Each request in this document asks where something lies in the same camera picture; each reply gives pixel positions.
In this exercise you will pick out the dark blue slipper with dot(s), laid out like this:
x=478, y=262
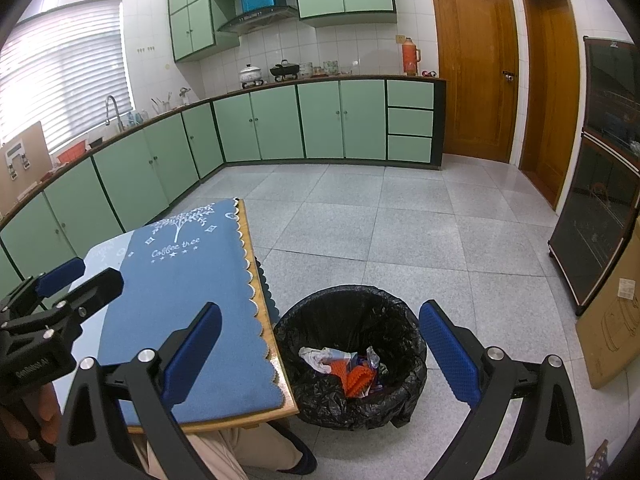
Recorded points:
x=297, y=460

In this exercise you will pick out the white cooking pot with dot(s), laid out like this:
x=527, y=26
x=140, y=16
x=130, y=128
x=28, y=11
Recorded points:
x=251, y=75

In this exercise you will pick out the white window blinds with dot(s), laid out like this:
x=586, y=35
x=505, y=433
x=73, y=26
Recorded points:
x=65, y=70

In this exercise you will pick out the orange thermos flask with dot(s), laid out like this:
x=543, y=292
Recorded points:
x=410, y=57

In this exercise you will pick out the green base kitchen cabinets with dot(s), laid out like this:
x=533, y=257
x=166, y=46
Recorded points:
x=320, y=115

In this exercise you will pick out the dark range hood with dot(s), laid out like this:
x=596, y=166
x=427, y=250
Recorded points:
x=257, y=19

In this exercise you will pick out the person's left hand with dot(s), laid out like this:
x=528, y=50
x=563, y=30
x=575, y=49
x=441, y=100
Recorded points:
x=47, y=412

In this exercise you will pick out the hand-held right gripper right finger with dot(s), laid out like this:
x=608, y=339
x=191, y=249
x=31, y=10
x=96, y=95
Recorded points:
x=450, y=355

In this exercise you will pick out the black glass-front cabinet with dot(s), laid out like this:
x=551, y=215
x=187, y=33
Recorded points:
x=595, y=185

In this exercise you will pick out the person's beige trouser leg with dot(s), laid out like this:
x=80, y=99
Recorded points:
x=220, y=455

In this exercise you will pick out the wide wooden door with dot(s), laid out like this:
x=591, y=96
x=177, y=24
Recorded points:
x=472, y=70

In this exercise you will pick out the white tissue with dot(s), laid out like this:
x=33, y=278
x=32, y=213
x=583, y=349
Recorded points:
x=315, y=357

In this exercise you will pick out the steel kitchen faucet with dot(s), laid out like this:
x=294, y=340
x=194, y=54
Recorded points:
x=110, y=110

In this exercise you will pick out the black bag-lined trash bin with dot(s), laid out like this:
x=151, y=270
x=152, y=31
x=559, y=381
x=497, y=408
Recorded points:
x=350, y=305

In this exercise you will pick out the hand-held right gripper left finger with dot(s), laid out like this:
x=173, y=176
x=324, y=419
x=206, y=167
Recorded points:
x=192, y=355

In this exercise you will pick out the glass jar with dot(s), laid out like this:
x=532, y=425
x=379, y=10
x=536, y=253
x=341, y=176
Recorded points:
x=306, y=69
x=331, y=67

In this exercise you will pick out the utensil holder cup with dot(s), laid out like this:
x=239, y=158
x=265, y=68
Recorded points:
x=162, y=105

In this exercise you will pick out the brown cardboard box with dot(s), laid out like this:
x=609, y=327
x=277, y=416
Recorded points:
x=612, y=320

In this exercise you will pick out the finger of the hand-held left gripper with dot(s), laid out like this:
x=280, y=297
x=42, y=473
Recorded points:
x=60, y=271
x=95, y=290

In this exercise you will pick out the narrow wooden door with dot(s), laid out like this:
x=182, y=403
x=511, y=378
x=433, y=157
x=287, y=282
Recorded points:
x=550, y=90

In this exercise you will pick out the orange foam fruit net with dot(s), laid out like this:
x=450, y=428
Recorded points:
x=357, y=377

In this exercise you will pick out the blue printed table mat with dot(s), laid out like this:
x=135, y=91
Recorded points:
x=200, y=270

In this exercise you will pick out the small steel kettle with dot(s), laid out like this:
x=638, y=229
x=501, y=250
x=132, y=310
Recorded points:
x=185, y=96

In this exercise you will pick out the black wok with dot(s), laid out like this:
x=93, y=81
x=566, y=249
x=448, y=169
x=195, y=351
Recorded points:
x=284, y=70

